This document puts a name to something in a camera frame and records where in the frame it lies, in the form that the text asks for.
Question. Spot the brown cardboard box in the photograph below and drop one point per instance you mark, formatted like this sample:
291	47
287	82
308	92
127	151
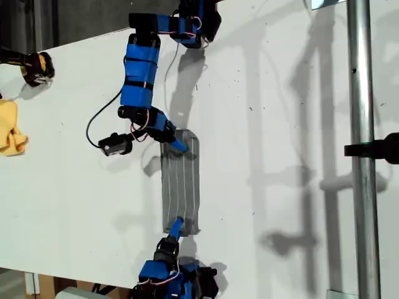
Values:
46	286

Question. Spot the steel post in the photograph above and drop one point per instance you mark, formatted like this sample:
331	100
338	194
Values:
361	93

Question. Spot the grey striped towel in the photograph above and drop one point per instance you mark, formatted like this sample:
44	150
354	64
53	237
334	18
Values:
187	187

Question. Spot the yellow cloth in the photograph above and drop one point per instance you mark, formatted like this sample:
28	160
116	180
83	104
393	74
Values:
9	130

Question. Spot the black camera stalk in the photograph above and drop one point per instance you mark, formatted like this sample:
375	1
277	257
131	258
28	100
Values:
138	136

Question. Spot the black yellow power drill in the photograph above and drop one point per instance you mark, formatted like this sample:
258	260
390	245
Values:
37	67

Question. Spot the black clamp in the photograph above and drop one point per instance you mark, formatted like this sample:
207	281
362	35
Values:
374	149

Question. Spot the white table leg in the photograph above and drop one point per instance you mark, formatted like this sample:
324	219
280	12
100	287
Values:
31	283

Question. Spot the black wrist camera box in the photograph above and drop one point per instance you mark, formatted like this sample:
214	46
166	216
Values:
205	280
113	146

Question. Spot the white plastic container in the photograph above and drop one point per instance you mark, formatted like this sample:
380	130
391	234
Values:
73	293

